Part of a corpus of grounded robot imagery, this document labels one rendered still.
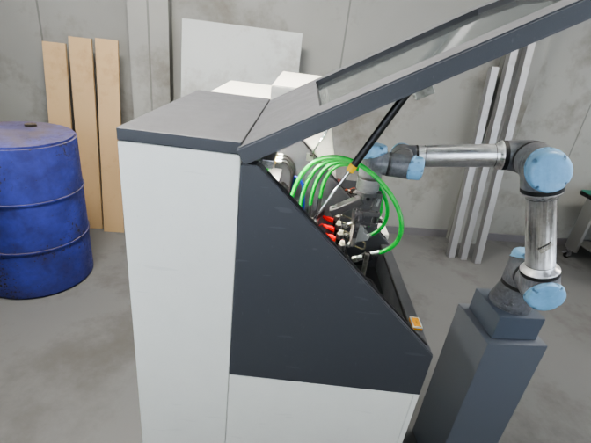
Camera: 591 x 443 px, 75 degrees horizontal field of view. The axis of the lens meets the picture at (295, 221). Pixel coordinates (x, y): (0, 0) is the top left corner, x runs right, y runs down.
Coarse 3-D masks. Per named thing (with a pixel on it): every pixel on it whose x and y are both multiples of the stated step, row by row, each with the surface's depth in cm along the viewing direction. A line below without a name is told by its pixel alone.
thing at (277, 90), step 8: (288, 72) 206; (280, 80) 165; (288, 80) 169; (296, 80) 173; (304, 80) 177; (312, 80) 182; (272, 88) 148; (280, 88) 148; (288, 88) 147; (272, 96) 149; (312, 136) 155; (320, 136) 155; (328, 136) 155; (312, 144) 156; (320, 144) 156; (328, 144) 156; (320, 152) 158; (328, 152) 158
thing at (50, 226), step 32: (0, 128) 240; (32, 128) 248; (64, 128) 256; (0, 160) 211; (32, 160) 219; (64, 160) 235; (0, 192) 218; (32, 192) 225; (64, 192) 241; (0, 224) 226; (32, 224) 232; (64, 224) 247; (0, 256) 235; (32, 256) 240; (64, 256) 253; (0, 288) 246; (32, 288) 248; (64, 288) 261
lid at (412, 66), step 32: (512, 0) 120; (544, 0) 97; (576, 0) 72; (448, 32) 121; (480, 32) 96; (512, 32) 73; (544, 32) 73; (352, 64) 138; (384, 64) 117; (416, 64) 83; (448, 64) 76; (480, 64) 76; (288, 96) 134; (320, 96) 115; (352, 96) 82; (384, 96) 79; (416, 96) 81; (256, 128) 99; (288, 128) 82; (320, 128) 82
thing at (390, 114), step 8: (408, 96) 82; (400, 104) 83; (392, 112) 84; (384, 120) 85; (376, 128) 86; (384, 128) 86; (376, 136) 86; (368, 144) 87; (360, 152) 89; (360, 160) 89; (352, 168) 90; (344, 176) 92; (328, 200) 95; (320, 208) 96
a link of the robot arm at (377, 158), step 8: (376, 144) 120; (368, 152) 119; (376, 152) 118; (384, 152) 119; (368, 160) 119; (376, 160) 119; (384, 160) 119; (360, 168) 123; (376, 168) 120; (384, 168) 119; (360, 176) 123; (368, 176) 121
